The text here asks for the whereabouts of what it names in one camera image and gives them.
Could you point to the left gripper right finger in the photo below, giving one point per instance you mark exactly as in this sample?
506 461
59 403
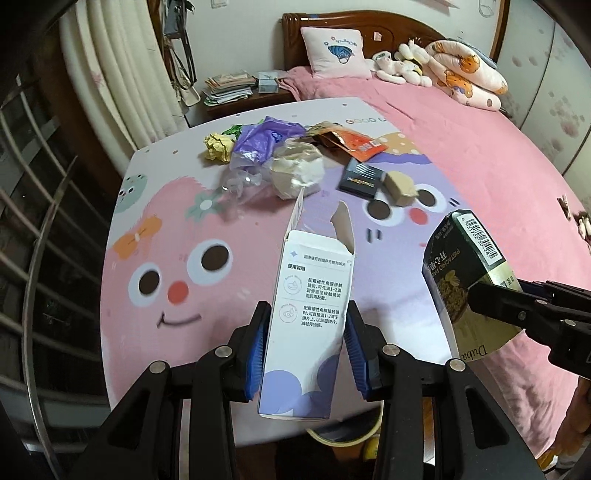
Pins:
370 356

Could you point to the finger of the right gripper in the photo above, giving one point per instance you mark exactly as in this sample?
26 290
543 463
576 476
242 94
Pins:
533 287
535 315

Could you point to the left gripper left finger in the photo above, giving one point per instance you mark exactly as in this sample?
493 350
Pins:
243 373

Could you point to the white purple carton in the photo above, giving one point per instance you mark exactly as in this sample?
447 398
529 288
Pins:
308 317

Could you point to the dark green pistachio box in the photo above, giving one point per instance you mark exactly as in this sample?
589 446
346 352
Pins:
459 254

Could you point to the small tan box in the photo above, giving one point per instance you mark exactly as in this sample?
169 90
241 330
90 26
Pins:
401 188

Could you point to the clear plastic bag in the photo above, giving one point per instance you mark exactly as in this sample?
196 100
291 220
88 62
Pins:
243 180

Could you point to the small black box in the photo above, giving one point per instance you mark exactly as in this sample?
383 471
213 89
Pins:
361 180

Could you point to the white paper ball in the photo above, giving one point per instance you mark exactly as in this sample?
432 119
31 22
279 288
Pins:
295 167

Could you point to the yellow paper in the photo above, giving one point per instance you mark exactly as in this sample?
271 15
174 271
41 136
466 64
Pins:
218 147

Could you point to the purple plastic bag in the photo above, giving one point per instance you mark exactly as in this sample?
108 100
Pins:
257 142

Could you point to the orange foil packet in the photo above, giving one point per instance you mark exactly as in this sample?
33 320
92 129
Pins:
337 137

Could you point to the green paper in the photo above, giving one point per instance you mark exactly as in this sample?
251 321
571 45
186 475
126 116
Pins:
237 130

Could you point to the dark trash bin yellow rim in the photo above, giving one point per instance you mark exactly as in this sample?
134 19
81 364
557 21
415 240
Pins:
352 430

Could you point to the person right hand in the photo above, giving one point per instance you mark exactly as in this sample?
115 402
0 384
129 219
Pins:
574 427

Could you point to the pink bed blanket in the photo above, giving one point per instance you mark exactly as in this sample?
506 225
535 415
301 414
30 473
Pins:
513 189

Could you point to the cartoon printed tablecloth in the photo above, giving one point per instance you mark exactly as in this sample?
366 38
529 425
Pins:
185 264

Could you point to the rolled bear print quilt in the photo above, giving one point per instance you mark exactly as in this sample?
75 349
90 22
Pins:
461 73

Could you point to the metal window grille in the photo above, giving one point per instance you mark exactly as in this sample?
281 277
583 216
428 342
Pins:
53 233

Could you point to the white plush toy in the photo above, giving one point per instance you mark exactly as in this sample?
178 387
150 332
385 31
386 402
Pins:
405 66

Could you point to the wooden nightstand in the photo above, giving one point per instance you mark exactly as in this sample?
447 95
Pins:
200 113

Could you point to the stack of books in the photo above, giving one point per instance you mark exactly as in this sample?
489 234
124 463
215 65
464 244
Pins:
226 88

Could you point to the light blue tissue box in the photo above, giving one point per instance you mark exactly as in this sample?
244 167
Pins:
268 82

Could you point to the wooden headboard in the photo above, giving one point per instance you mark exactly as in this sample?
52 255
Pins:
380 30

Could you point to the pink cartoon pillow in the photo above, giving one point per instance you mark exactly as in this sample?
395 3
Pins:
335 53

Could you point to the cream curtain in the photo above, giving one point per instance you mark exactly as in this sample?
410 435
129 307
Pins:
115 65

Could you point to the hanging grey bag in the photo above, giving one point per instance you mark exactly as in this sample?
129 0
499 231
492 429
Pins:
179 52

